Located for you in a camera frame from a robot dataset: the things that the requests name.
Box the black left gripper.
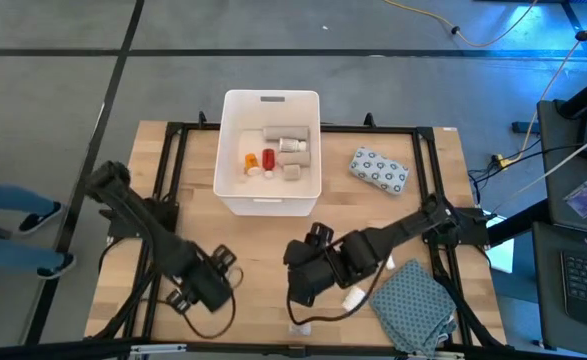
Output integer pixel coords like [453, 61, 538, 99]
[165, 243, 239, 315]

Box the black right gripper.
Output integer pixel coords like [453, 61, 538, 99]
[282, 221, 347, 309]

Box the white gauze roll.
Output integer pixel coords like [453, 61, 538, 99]
[341, 285, 367, 312]

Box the medium beige bandage roll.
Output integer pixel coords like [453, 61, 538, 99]
[276, 150, 312, 168]

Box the white pack blue ring print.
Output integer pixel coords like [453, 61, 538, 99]
[348, 145, 410, 195]

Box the orange pill bottle white cap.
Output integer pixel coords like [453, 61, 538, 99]
[243, 152, 263, 178]

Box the blue-green patterned cloth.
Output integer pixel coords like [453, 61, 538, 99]
[369, 258, 459, 358]

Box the white perforated plastic basket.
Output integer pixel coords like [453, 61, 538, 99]
[212, 88, 323, 218]

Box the person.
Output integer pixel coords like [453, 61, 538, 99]
[0, 172, 78, 281]

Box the black desk top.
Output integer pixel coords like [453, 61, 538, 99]
[531, 222, 587, 359]
[536, 97, 587, 236]

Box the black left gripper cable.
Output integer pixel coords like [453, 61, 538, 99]
[155, 264, 245, 341]

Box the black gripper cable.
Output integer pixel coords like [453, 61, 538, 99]
[155, 264, 245, 341]
[285, 257, 390, 326]

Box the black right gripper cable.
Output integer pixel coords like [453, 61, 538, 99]
[285, 257, 390, 326]

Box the black table frame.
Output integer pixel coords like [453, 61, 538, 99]
[83, 110, 508, 360]

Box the white cable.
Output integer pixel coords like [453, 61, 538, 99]
[492, 127, 587, 214]

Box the yellow floor cable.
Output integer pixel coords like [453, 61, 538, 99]
[382, 0, 542, 50]

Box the yellow hanging cable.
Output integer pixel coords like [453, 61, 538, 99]
[492, 4, 587, 169]

